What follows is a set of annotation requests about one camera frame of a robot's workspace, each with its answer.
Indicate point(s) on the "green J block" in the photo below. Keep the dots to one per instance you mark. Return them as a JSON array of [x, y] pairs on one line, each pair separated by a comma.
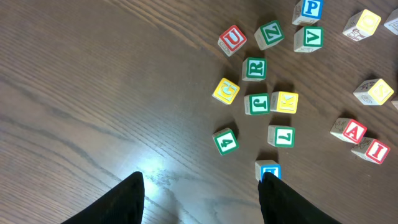
[[257, 104]]

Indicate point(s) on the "green R block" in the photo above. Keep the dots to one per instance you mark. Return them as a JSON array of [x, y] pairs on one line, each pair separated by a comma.
[[254, 69]]

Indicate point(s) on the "blue T block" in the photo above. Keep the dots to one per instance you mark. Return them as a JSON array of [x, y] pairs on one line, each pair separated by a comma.
[[262, 166]]

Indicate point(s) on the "red U block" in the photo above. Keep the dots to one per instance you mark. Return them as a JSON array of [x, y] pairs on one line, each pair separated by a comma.
[[231, 40]]

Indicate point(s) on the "green N block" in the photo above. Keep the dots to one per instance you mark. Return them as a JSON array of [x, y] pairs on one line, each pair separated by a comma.
[[269, 35]]

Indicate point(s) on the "yellow G block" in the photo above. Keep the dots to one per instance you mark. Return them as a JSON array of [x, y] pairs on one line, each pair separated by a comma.
[[226, 91]]

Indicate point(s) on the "red A block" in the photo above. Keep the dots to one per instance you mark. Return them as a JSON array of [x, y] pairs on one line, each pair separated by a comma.
[[348, 130]]

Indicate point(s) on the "green 4 block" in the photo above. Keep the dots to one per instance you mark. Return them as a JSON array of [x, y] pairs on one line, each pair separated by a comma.
[[225, 141]]

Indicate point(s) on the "yellow K block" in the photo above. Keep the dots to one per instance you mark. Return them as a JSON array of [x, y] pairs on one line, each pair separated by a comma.
[[284, 102]]

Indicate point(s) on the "yellow O block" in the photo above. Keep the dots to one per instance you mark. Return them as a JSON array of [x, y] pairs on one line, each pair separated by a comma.
[[362, 25]]

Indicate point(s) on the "red I block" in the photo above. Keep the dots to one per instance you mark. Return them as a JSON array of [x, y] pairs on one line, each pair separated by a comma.
[[371, 150]]

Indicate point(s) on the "green V block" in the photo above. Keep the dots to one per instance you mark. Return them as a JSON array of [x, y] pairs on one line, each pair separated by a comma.
[[308, 39]]

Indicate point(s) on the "green L block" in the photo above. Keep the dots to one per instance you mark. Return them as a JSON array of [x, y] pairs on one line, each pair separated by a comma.
[[281, 136]]

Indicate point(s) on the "yellow S block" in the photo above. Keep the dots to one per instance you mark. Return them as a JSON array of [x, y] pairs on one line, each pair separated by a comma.
[[373, 92]]

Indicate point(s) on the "blue D block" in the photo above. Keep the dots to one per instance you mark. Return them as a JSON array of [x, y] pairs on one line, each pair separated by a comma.
[[395, 102]]

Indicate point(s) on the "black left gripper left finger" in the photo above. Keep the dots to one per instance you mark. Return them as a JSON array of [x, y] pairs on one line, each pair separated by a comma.
[[123, 204]]

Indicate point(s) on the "blue P block left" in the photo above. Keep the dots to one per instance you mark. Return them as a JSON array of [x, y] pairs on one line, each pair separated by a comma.
[[307, 12]]

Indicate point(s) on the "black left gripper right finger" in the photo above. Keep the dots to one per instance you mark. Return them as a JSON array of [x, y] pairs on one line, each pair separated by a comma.
[[282, 204]]

